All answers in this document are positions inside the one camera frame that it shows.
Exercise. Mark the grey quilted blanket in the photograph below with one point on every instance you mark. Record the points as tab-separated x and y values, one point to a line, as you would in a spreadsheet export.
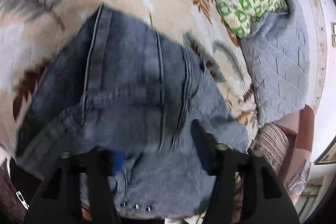
277	57

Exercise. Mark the silver leaf headboard ornament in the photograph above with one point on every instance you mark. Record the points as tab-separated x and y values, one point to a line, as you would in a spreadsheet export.
297	182

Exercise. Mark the brown pink upholstered headboard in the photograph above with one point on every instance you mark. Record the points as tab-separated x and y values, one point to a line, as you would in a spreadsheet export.
299	129

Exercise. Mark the leaf-patterned beige bed blanket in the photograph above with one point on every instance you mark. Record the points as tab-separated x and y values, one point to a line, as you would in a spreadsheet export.
33	31

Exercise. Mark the framed wall picture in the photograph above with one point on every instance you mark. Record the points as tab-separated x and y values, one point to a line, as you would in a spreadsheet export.
329	155

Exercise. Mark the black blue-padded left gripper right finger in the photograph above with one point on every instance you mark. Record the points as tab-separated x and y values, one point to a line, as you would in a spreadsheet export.
264	198

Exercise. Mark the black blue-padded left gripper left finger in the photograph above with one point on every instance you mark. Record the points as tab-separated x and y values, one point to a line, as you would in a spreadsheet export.
57	200

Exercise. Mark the striped beige floral pillow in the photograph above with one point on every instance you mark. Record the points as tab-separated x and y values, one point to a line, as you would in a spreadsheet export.
272	142

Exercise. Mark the gold wall switch plate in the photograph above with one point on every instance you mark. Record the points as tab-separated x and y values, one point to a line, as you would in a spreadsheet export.
333	34

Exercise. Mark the blue acid-wash denim pants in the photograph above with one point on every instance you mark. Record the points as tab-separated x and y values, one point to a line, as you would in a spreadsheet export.
122	86

